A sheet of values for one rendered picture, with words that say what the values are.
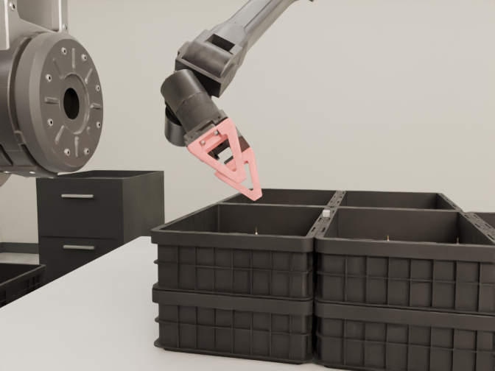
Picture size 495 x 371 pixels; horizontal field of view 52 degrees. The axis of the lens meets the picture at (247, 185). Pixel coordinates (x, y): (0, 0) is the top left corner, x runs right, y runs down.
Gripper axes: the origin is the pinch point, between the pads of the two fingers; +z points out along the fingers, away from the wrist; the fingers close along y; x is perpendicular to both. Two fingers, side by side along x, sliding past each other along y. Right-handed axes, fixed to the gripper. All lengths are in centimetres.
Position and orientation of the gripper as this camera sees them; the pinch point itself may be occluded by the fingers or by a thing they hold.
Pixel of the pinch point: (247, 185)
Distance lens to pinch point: 69.2
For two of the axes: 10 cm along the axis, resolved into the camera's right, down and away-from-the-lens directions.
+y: 2.3, 2.5, 9.4
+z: 5.3, 7.8, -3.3
